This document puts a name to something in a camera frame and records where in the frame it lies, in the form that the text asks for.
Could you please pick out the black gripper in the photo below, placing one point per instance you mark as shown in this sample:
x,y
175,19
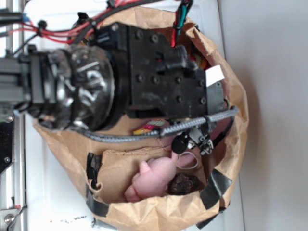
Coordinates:
x,y
153,79

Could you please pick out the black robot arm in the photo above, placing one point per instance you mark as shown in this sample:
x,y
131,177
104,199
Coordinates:
x,y
70,88

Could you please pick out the white plastic tray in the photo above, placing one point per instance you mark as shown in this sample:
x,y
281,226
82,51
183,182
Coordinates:
x,y
53,203

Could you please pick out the pink plush bunny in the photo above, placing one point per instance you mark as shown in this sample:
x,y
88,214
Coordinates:
x,y
155,174

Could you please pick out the brown paper bag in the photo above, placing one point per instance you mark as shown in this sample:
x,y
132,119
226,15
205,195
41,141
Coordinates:
x,y
101,172

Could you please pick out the dark brown fuzzy lump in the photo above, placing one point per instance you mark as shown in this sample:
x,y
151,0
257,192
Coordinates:
x,y
183,184

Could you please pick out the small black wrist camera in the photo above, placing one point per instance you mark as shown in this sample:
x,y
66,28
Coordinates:
x,y
193,137

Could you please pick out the black metal bracket plate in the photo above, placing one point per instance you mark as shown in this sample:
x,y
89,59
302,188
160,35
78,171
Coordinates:
x,y
6,143

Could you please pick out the aluminium frame rail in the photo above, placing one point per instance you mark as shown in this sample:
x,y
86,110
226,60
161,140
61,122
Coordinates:
x,y
13,207

